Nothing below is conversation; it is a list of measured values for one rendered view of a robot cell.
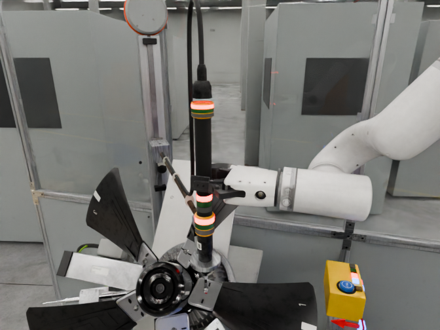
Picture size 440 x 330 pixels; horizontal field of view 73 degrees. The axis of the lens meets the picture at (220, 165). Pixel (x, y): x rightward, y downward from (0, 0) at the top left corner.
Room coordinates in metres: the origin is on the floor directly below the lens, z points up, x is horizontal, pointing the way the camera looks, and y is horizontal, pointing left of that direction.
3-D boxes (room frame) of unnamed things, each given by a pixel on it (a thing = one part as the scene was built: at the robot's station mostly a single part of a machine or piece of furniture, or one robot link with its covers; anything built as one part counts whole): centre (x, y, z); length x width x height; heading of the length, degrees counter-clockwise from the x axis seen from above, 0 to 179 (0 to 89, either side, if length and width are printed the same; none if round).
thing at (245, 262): (1.14, 0.00, 0.85); 0.36 x 0.24 x 0.03; 75
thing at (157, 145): (1.16, 0.25, 1.37); 0.10 x 0.07 x 0.09; 20
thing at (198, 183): (0.54, 0.03, 1.48); 0.07 x 0.03 x 0.03; 75
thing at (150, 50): (1.21, 0.26, 1.48); 0.05 x 0.03 x 0.62; 110
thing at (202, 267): (0.58, 0.04, 1.32); 0.09 x 0.07 x 0.10; 20
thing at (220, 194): (0.52, -0.03, 1.48); 0.08 x 0.06 x 0.01; 140
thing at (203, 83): (0.57, 0.03, 1.48); 0.04 x 0.04 x 0.46
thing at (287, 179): (0.53, -0.13, 1.48); 0.09 x 0.03 x 0.08; 165
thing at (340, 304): (0.77, -0.39, 1.02); 0.16 x 0.10 x 0.11; 165
